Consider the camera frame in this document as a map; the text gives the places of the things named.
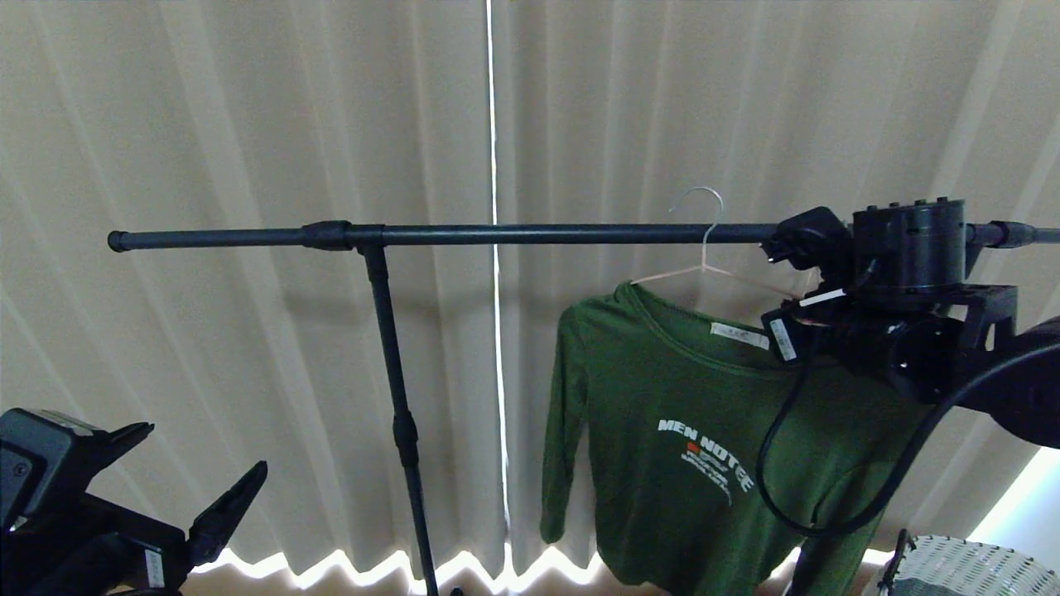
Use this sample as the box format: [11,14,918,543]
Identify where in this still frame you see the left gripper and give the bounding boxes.
[0,421,270,596]

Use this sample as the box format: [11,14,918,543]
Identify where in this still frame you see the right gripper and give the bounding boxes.
[760,302,986,402]

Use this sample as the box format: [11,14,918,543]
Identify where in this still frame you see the pink clothes hanger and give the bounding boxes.
[629,187,808,300]

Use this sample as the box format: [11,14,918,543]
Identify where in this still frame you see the green long-sleeved shirt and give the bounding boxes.
[540,281,953,596]

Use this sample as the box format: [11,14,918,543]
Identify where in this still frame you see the white laundry basket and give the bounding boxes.
[861,530,1060,596]

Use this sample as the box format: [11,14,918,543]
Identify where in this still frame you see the black clothes rack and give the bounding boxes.
[108,219,1060,596]

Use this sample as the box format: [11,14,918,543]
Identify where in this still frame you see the beige curtain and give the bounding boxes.
[0,0,1060,580]

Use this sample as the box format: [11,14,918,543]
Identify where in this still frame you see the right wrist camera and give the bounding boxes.
[760,207,854,274]

